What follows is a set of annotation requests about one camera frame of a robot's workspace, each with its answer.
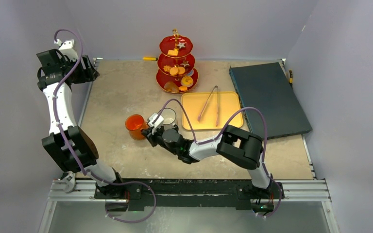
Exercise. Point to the orange mug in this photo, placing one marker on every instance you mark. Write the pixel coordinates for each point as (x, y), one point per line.
(135, 124)

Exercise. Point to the brown star cookie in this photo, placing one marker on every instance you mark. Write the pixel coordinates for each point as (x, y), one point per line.
(185, 64)

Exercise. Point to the yellow iced donut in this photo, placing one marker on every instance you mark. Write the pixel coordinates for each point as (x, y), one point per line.
(187, 81)

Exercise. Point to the orange fish shaped cookie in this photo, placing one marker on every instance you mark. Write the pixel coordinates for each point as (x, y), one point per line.
(183, 89)

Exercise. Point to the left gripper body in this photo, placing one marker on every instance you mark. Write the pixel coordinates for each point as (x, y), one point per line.
(80, 75)

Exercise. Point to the red three-tier cake stand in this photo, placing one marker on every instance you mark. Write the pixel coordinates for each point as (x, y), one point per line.
(176, 64)

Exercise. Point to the silver wrench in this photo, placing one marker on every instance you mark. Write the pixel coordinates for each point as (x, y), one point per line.
(68, 178)

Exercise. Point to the yellow screwdriver by wall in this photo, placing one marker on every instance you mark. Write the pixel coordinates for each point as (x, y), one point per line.
(149, 59)

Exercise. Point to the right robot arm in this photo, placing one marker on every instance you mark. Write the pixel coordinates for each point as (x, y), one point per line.
(240, 147)

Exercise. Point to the yellow handled screwdriver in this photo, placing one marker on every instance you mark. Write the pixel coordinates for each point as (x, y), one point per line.
(290, 78)

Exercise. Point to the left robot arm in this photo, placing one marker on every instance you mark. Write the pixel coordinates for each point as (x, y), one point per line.
(67, 144)

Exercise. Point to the round orange cookie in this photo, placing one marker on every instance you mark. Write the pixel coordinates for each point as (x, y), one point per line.
(173, 71)
(181, 71)

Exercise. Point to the yellow serving tray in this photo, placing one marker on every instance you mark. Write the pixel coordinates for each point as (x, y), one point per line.
(208, 111)

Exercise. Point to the square cracker biscuit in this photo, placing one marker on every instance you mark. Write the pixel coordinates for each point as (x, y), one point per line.
(172, 53)

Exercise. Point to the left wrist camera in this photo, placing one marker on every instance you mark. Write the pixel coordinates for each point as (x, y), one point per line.
(67, 48)

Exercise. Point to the white ribbed mug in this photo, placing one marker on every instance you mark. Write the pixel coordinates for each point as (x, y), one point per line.
(170, 118)

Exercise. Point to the flower shaped cookie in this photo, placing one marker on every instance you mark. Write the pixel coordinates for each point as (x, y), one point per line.
(167, 68)

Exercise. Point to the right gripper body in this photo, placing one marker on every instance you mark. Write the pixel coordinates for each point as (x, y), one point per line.
(149, 135)

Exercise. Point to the black base frame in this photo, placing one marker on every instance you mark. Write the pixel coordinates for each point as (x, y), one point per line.
(238, 194)

